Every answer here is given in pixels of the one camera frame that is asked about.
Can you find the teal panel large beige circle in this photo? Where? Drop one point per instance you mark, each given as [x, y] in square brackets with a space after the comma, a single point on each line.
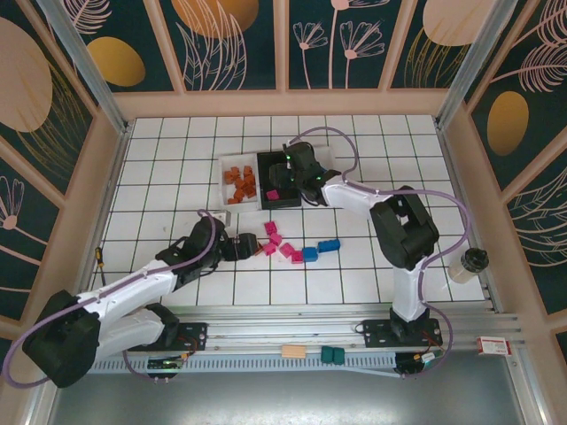
[26, 88]

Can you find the black plastic container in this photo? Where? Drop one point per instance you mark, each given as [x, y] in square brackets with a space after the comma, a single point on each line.
[263, 172]

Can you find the teal block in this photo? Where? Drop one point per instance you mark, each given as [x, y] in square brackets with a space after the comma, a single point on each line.
[339, 356]
[328, 355]

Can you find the clear jar black lid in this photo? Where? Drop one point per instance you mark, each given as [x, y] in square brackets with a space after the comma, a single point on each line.
[465, 268]

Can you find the teal panel pink fern leaves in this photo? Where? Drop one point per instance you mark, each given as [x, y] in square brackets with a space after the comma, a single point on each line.
[545, 221]

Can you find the yellow black screwdriver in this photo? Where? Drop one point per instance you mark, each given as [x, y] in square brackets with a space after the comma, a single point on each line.
[100, 259]

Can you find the teal panel orange circle leaves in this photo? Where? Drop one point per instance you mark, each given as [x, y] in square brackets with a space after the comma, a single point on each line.
[221, 44]

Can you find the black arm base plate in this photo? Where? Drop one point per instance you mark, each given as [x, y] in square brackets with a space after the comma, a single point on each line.
[376, 334]
[195, 336]

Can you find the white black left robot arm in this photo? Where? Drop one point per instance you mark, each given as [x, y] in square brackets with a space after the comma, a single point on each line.
[128, 283]

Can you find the small wooden block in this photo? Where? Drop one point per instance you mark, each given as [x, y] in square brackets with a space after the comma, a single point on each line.
[294, 352]

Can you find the green circuit board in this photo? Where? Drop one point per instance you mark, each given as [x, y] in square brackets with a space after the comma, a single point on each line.
[421, 360]
[166, 364]

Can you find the teal panel pink flowers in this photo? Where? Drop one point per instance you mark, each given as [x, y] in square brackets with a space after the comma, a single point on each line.
[336, 44]

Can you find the red white tag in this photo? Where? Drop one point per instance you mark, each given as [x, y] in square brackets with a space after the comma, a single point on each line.
[493, 345]

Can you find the blue lego brick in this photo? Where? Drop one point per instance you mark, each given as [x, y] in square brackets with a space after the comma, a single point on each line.
[328, 246]
[310, 254]

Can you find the aluminium table edge rail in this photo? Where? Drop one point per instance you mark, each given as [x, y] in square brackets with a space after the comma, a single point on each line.
[104, 208]
[456, 177]

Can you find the aluminium corner post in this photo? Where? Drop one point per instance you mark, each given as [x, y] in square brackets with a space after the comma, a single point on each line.
[81, 53]
[468, 75]

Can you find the teal panel flower gold lines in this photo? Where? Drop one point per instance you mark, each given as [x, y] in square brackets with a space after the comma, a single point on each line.
[22, 221]

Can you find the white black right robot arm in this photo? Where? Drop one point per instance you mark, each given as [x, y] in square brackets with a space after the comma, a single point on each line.
[354, 195]

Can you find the small white grey box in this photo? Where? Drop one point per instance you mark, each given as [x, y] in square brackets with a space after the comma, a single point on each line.
[222, 218]

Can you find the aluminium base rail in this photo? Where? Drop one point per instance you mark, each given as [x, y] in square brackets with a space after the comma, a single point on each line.
[288, 332]

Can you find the teal panel gold oval fern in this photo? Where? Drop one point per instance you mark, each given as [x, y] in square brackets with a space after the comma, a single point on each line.
[531, 88]

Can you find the pink lego brick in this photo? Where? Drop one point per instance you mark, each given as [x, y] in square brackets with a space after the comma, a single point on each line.
[271, 194]
[271, 228]
[267, 249]
[275, 240]
[287, 250]
[296, 257]

